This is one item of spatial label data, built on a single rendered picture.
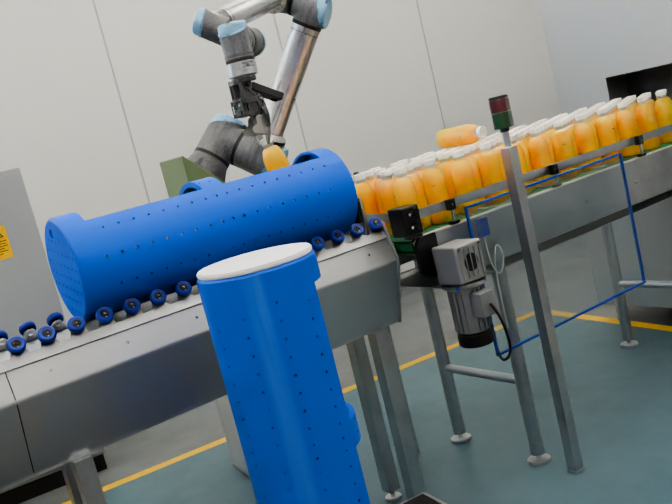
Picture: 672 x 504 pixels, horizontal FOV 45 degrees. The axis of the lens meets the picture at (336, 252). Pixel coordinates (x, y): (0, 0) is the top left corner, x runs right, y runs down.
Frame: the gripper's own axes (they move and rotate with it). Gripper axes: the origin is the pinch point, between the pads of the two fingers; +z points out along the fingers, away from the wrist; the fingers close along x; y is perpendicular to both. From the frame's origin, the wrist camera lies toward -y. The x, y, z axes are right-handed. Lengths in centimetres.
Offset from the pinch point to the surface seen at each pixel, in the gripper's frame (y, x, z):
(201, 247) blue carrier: 38.2, 19.0, 24.1
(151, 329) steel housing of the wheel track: 57, 18, 41
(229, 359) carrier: 55, 57, 46
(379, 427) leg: -16, 1, 102
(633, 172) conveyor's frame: -136, 28, 44
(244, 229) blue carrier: 24.5, 19.2, 22.7
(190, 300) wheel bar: 44, 16, 37
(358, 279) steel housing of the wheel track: -9, 19, 48
